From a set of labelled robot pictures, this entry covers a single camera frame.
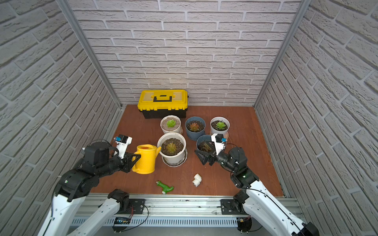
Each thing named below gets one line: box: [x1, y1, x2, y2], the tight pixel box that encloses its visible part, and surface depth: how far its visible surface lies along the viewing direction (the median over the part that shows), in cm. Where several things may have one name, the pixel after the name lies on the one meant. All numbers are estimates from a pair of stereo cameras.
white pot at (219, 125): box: [210, 116, 231, 135], surface depth 98 cm
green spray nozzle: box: [155, 180, 175, 195], surface depth 81 cm
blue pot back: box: [185, 116, 206, 141], surface depth 97 cm
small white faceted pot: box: [159, 115, 184, 135], surface depth 96 cm
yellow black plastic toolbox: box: [137, 89, 189, 119], surface depth 103 cm
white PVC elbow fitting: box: [191, 173, 202, 188], surface depth 82 cm
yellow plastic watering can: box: [131, 144, 162, 175], surface depth 68 cm
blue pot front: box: [195, 134, 213, 153], surface depth 89 cm
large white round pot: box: [157, 132, 189, 168], surface depth 87 cm
